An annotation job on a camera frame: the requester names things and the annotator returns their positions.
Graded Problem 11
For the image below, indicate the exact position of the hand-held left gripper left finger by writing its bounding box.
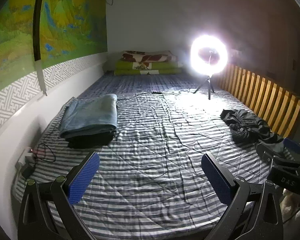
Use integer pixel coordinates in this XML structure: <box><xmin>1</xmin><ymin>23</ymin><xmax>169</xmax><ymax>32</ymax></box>
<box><xmin>17</xmin><ymin>151</ymin><xmax>100</xmax><ymax>240</ymax></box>

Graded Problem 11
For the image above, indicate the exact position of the folded light blue blanket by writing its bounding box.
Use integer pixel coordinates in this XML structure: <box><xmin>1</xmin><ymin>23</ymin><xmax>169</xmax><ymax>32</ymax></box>
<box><xmin>59</xmin><ymin>94</ymin><xmax>118</xmax><ymax>139</ymax></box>

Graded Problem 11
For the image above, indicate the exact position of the green landscape wall poster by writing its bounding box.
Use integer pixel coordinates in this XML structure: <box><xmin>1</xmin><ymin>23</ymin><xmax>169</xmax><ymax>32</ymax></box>
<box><xmin>0</xmin><ymin>0</ymin><xmax>108</xmax><ymax>98</ymax></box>

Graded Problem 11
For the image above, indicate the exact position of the white fuzzy clothing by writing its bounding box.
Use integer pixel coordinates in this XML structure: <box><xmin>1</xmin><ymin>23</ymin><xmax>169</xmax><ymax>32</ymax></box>
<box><xmin>282</xmin><ymin>189</ymin><xmax>300</xmax><ymax>222</ymax></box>

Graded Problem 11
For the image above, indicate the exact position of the wooden slat bed rail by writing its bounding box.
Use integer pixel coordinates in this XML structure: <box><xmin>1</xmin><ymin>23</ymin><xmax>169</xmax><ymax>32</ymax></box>
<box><xmin>214</xmin><ymin>64</ymin><xmax>300</xmax><ymax>140</ymax></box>

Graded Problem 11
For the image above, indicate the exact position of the black and white curved pole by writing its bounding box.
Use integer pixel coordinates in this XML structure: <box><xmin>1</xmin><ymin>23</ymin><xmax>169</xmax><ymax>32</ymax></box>
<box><xmin>33</xmin><ymin>0</ymin><xmax>48</xmax><ymax>96</ymax></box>

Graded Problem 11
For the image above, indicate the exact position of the white power strip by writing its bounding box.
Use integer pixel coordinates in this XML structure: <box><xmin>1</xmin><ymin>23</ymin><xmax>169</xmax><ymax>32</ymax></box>
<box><xmin>24</xmin><ymin>147</ymin><xmax>38</xmax><ymax>164</ymax></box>

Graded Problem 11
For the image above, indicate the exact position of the striped bed sheet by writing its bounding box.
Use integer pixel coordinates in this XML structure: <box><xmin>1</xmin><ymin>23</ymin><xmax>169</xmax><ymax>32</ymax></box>
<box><xmin>11</xmin><ymin>72</ymin><xmax>290</xmax><ymax>235</ymax></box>

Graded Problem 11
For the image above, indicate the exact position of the black garment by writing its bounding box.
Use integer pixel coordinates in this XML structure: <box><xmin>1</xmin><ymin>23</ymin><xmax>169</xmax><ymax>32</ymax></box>
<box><xmin>220</xmin><ymin>109</ymin><xmax>284</xmax><ymax>145</ymax></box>

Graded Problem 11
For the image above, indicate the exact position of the dark folded garment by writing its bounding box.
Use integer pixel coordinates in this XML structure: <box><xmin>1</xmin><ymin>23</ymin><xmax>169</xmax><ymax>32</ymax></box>
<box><xmin>67</xmin><ymin>129</ymin><xmax>117</xmax><ymax>149</ymax></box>

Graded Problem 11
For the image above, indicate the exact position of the brown floral folded blanket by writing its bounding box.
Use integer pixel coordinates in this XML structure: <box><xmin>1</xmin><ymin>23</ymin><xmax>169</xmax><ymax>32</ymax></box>
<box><xmin>122</xmin><ymin>50</ymin><xmax>178</xmax><ymax>63</ymax></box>

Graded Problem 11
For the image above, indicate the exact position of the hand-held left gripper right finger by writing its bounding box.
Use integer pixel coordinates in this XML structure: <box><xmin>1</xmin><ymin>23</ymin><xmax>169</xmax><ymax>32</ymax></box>
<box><xmin>201</xmin><ymin>152</ymin><xmax>284</xmax><ymax>240</ymax></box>

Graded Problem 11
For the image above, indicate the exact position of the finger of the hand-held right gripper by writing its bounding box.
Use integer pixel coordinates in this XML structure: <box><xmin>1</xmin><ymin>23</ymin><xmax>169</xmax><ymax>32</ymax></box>
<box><xmin>284</xmin><ymin>138</ymin><xmax>300</xmax><ymax>160</ymax></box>
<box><xmin>256</xmin><ymin>142</ymin><xmax>300</xmax><ymax>167</ymax></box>

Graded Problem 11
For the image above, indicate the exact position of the black power adapter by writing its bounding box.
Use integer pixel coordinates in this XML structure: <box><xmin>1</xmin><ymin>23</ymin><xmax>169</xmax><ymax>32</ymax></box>
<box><xmin>21</xmin><ymin>164</ymin><xmax>35</xmax><ymax>179</ymax></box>

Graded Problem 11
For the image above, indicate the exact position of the black looped cable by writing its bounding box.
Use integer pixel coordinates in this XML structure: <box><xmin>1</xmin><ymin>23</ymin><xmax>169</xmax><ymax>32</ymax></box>
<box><xmin>31</xmin><ymin>142</ymin><xmax>56</xmax><ymax>167</ymax></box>

